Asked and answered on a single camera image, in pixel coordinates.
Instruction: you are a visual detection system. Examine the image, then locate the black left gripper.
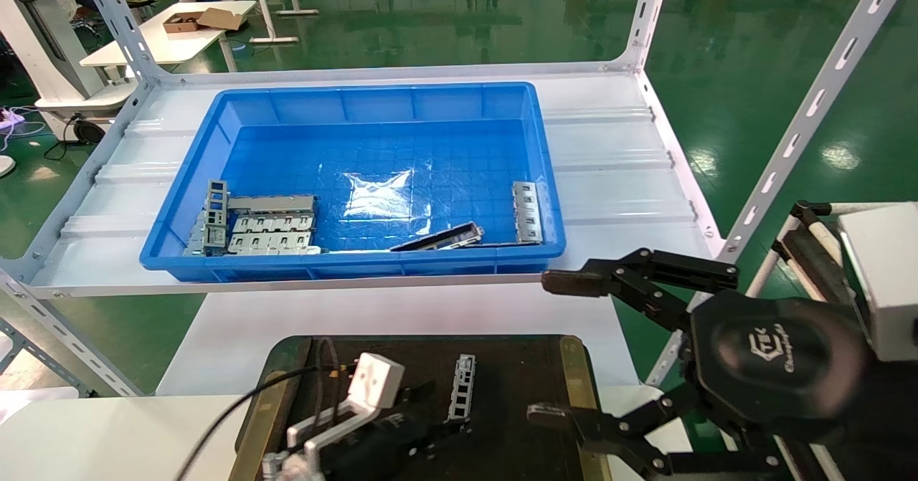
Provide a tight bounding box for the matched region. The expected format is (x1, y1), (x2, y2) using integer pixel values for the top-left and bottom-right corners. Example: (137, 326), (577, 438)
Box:
(317, 382), (472, 481)

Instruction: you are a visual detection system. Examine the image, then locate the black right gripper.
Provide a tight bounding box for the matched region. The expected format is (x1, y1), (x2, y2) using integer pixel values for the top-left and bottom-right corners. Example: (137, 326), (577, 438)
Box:
(527, 291), (872, 478)

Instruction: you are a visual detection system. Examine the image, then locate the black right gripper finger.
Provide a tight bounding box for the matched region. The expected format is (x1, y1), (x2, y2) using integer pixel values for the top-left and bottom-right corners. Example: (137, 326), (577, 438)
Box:
(541, 248), (739, 331)

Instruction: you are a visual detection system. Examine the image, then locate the perforated grey metal bracket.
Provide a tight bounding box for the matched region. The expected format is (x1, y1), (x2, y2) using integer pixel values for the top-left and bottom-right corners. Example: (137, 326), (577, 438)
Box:
(448, 354), (477, 424)

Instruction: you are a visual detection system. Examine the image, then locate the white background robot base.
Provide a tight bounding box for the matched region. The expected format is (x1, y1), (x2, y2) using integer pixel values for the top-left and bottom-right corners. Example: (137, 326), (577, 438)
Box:
(0, 0), (138, 145)

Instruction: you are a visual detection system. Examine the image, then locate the black container tray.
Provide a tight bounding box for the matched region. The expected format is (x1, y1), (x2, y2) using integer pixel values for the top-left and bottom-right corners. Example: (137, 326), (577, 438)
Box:
(229, 334), (610, 481)

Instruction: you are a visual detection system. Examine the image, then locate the blue plastic bin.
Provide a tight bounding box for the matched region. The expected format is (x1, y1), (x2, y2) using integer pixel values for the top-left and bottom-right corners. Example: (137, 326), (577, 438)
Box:
(140, 82), (567, 282)

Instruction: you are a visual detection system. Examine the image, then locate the white slotted metal rack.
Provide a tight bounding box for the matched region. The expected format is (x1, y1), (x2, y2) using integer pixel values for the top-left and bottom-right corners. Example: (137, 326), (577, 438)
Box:
(0, 0), (918, 399)

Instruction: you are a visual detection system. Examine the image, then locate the white-legged background desk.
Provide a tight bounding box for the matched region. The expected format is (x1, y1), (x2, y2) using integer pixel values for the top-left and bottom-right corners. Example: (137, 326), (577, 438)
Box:
(219, 0), (320, 43)

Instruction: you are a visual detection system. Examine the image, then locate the flat cardboard lid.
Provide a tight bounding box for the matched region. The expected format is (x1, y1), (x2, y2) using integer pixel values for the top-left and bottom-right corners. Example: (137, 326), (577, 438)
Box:
(197, 7), (245, 32)

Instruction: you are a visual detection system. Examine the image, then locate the white background table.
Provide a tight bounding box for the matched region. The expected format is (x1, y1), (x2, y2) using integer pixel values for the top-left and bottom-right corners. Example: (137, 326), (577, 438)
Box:
(79, 0), (257, 70)

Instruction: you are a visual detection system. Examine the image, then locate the open cardboard box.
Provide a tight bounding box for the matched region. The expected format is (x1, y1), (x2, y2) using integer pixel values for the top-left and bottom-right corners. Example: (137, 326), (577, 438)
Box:
(164, 12), (205, 34)

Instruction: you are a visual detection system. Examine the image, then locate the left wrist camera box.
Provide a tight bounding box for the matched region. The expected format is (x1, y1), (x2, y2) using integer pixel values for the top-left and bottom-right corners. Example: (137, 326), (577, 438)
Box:
(287, 352), (406, 467)

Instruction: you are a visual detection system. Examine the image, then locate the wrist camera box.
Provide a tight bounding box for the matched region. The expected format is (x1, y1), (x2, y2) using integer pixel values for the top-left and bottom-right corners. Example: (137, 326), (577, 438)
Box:
(287, 352), (406, 467)
(839, 203), (918, 362)

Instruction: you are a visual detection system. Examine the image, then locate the dark long metal bracket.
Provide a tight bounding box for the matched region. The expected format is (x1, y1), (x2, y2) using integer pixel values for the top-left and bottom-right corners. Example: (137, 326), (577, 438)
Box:
(389, 222), (486, 252)

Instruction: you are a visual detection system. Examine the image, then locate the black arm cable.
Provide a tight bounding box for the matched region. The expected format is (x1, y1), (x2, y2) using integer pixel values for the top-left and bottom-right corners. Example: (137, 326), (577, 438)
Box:
(172, 336), (359, 481)

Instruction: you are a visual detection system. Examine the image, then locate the grey windowed metal bracket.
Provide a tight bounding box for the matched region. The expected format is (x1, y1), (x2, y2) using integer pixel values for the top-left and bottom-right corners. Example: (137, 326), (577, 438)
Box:
(203, 179), (230, 254)

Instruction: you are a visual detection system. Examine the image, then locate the small grey metal bracket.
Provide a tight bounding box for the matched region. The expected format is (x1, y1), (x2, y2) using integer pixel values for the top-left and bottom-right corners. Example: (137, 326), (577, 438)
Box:
(184, 211), (209, 256)

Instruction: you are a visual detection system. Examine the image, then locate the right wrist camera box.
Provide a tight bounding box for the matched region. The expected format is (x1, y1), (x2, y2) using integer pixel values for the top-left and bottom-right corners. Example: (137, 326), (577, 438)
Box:
(839, 203), (918, 362)

